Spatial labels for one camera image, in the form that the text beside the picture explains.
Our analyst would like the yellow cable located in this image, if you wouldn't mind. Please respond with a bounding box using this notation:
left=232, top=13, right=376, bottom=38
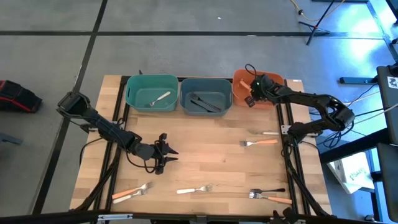
left=290, top=0, right=346, bottom=22

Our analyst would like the black cable bundle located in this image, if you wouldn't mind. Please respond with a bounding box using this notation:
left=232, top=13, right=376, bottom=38
left=310, top=83, right=379, bottom=149

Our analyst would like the black arm base cable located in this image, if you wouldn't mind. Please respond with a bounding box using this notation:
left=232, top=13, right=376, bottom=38
left=79, top=136, right=108, bottom=166

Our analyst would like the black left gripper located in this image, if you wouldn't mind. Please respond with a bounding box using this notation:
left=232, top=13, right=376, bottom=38
left=152, top=133, right=180, bottom=175

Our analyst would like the black slanted beam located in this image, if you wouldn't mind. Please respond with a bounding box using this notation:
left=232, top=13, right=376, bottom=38
left=319, top=128, right=389, bottom=164

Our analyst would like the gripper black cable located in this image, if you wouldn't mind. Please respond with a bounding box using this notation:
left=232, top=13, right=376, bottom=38
left=244, top=63, right=259, bottom=79
left=126, top=151, right=156, bottom=174

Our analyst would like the black tripod stand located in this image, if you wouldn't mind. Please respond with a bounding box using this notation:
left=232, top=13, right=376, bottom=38
left=298, top=0, right=336, bottom=46

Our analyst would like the white cardboard box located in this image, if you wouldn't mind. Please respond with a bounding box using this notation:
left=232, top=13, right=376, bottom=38
left=326, top=151, right=376, bottom=194

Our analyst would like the blue metal frame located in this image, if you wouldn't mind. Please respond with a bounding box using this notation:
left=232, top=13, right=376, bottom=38
left=366, top=0, right=398, bottom=62

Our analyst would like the black cart with white sticker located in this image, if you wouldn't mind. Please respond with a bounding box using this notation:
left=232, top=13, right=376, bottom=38
left=376, top=62, right=398, bottom=144

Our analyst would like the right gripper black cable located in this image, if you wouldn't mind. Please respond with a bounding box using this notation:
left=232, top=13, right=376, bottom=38
left=244, top=63, right=259, bottom=79

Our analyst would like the plain black panel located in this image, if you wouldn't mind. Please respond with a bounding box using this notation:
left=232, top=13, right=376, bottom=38
left=376, top=142, right=398, bottom=222

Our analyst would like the black and red bag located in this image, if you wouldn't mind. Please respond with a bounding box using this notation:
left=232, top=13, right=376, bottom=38
left=0, top=80, right=43, bottom=113

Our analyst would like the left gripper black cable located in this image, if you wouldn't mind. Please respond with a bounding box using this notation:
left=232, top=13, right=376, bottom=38
left=126, top=151, right=156, bottom=174

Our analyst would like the black floor bar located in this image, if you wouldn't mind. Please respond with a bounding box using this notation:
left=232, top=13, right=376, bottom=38
left=339, top=77, right=379, bottom=85

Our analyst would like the black metal table frame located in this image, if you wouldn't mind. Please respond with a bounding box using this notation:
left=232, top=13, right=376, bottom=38
left=0, top=74, right=398, bottom=224

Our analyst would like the orange plastic bin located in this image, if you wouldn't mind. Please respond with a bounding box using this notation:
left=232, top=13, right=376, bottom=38
left=232, top=68, right=285, bottom=111

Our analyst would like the white-handled fork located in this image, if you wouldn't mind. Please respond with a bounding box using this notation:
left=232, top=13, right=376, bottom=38
left=176, top=185, right=213, bottom=195
left=149, top=91, right=172, bottom=108
left=112, top=189, right=148, bottom=205
left=248, top=129, right=280, bottom=136

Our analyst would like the blue-grey plastic bin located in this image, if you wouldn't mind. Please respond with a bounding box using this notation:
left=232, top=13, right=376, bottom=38
left=180, top=77, right=233, bottom=117

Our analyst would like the teal plastic bin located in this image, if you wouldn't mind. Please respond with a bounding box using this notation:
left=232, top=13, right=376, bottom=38
left=125, top=73, right=180, bottom=113

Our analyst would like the grey floor stand foot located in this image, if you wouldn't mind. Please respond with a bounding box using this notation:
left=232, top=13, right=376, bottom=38
left=0, top=132, right=23, bottom=146

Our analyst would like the black fork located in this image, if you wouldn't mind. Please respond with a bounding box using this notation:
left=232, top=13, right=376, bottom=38
left=190, top=99, right=216, bottom=113
left=249, top=187, right=286, bottom=194
left=190, top=92, right=223, bottom=112

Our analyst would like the silver metal bracket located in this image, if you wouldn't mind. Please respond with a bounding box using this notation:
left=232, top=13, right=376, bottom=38
left=270, top=217, right=307, bottom=224
left=98, top=213, right=134, bottom=222

